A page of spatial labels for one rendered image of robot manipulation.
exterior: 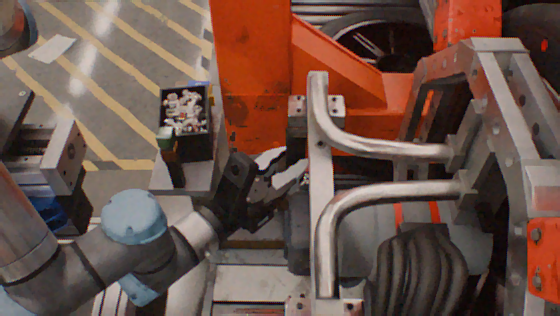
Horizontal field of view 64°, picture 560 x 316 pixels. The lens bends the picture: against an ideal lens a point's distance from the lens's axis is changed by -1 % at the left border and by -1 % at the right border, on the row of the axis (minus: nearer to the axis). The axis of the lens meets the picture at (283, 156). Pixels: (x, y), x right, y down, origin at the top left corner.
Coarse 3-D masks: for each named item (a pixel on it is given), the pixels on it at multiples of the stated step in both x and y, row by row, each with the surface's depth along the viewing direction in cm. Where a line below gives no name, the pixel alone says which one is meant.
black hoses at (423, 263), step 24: (480, 216) 56; (408, 240) 47; (432, 240) 46; (384, 264) 44; (432, 264) 43; (456, 264) 44; (384, 288) 43; (408, 288) 43; (432, 288) 43; (456, 288) 43; (384, 312) 43; (408, 312) 44; (432, 312) 43
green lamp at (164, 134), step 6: (162, 132) 108; (168, 132) 108; (174, 132) 109; (156, 138) 107; (162, 138) 107; (168, 138) 107; (174, 138) 109; (162, 144) 108; (168, 144) 108; (174, 144) 109
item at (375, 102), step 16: (304, 32) 104; (320, 32) 107; (304, 48) 98; (320, 48) 104; (336, 48) 109; (304, 64) 101; (320, 64) 100; (336, 64) 105; (352, 64) 110; (368, 64) 114; (304, 80) 104; (336, 80) 104; (352, 80) 104; (368, 80) 110; (384, 80) 117; (400, 80) 117; (352, 96) 107; (368, 96) 107; (384, 96) 111; (400, 96) 113; (352, 112) 109; (368, 112) 109; (384, 112) 109; (400, 112) 109; (352, 128) 113; (368, 128) 112; (384, 128) 112
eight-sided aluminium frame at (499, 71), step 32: (448, 64) 62; (480, 64) 52; (512, 64) 53; (416, 96) 78; (448, 96) 78; (480, 96) 52; (512, 96) 53; (544, 96) 48; (416, 128) 84; (512, 128) 45; (544, 128) 46; (512, 160) 44; (544, 160) 42; (512, 192) 43; (544, 192) 40; (512, 224) 44; (512, 256) 44; (512, 288) 43
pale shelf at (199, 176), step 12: (216, 96) 147; (216, 108) 143; (216, 120) 140; (216, 132) 137; (216, 144) 133; (216, 156) 132; (156, 168) 128; (192, 168) 128; (204, 168) 128; (156, 180) 125; (168, 180) 125; (192, 180) 125; (204, 180) 125; (156, 192) 124; (168, 192) 124; (180, 192) 124; (192, 192) 123; (204, 192) 123
